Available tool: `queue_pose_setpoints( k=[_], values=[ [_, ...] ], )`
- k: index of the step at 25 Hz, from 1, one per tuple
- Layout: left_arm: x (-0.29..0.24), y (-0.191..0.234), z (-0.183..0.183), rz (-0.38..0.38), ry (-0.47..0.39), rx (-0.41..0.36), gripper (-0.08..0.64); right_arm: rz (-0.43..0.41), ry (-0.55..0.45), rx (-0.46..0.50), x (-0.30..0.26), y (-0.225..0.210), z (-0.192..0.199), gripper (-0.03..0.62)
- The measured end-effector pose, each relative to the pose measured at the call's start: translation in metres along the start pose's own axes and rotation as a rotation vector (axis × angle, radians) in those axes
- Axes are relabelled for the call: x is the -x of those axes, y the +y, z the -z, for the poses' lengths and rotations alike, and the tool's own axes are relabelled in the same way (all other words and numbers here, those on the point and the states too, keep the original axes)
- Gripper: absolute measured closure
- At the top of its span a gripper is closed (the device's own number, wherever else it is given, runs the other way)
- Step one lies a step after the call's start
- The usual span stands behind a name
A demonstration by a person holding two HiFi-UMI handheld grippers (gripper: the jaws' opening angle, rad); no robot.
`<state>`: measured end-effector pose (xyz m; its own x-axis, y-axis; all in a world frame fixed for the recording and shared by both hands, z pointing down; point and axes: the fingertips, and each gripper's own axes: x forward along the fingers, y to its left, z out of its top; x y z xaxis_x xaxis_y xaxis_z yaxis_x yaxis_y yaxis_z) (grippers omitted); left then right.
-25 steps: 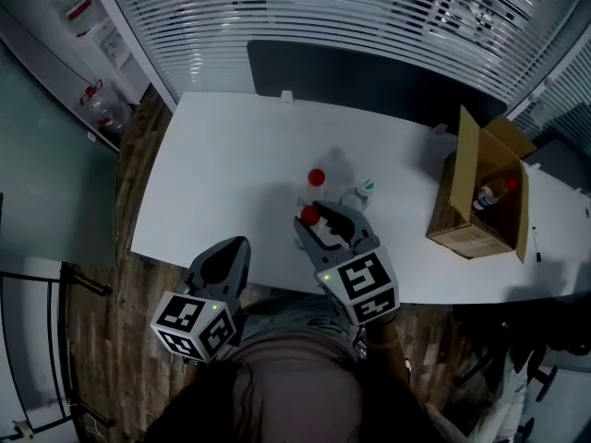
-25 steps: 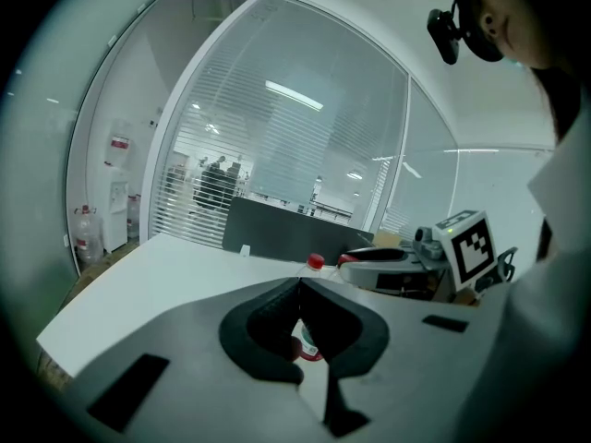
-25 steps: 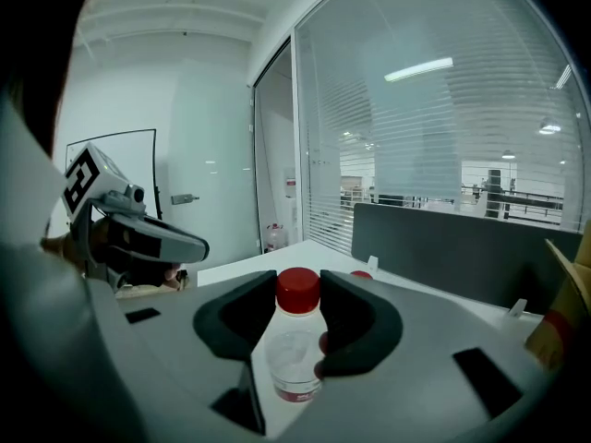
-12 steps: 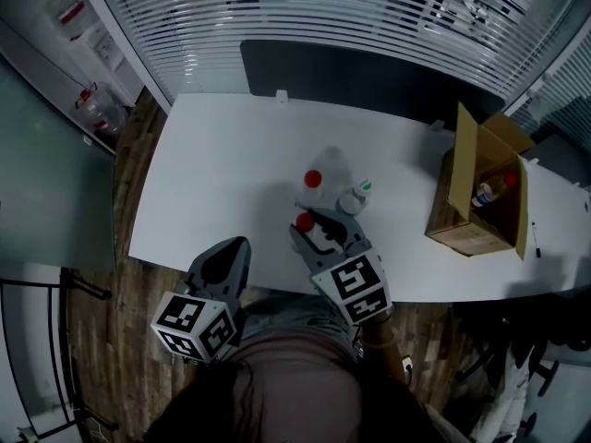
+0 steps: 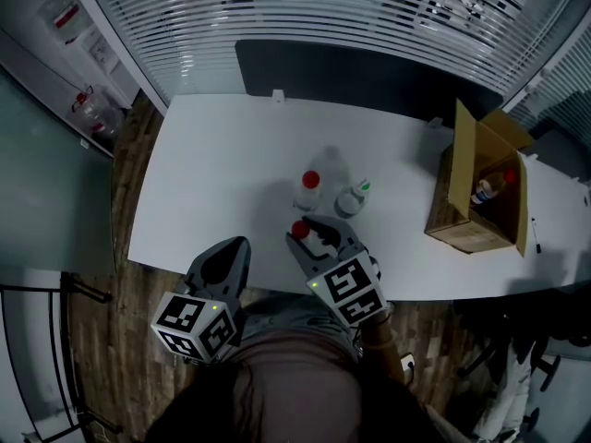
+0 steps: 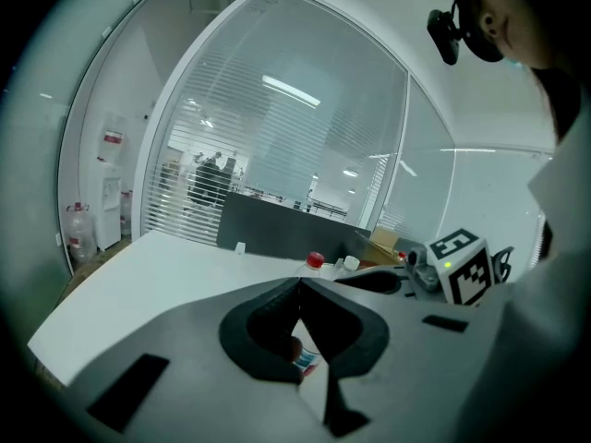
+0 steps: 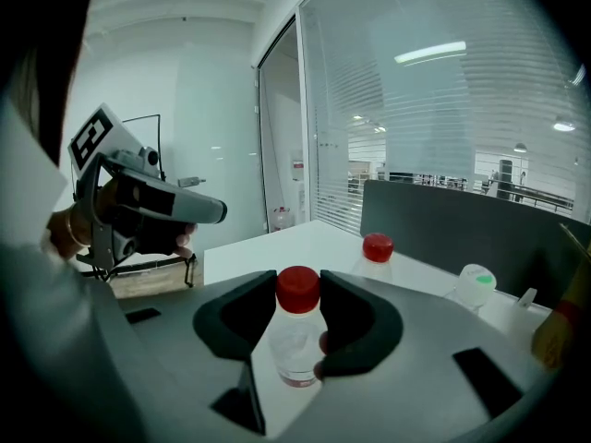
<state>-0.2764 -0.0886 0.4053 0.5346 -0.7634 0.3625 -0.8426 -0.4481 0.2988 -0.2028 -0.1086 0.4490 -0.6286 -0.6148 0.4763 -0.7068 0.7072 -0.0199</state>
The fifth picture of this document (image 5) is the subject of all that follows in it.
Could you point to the brown cardboard box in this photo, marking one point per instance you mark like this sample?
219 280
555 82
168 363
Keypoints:
461 164

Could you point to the red-capped clear bottle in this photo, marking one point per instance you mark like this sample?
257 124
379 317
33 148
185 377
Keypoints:
310 178
485 192
300 229

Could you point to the black marker pen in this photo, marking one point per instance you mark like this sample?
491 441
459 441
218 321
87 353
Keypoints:
534 235

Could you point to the long dark desk partition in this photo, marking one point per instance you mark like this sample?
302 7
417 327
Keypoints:
346 76

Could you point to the white table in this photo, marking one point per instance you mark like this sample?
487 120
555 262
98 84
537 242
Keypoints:
208 178

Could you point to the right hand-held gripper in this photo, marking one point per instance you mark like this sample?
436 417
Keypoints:
351 289

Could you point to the white horizontal blinds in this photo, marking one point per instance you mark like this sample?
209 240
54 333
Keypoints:
563 81
277 7

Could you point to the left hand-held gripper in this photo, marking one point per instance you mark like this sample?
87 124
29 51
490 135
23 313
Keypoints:
189 326

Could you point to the white-green capped clear bottle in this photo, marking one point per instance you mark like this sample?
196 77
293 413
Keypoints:
348 203

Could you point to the person's grey trousers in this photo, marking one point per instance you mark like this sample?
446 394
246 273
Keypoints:
286 312

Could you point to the white storage shelf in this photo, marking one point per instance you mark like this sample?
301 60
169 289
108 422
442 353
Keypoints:
106 63

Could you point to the white power bank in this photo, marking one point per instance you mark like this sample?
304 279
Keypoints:
407 362

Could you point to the whiteboard on black stand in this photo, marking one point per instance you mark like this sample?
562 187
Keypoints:
27 362

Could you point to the person's mauve shirt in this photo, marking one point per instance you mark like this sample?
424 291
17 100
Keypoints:
295 386

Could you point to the short dark desk partition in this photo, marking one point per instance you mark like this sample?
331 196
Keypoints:
563 150

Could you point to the person's right forearm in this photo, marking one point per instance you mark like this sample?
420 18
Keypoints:
376 344

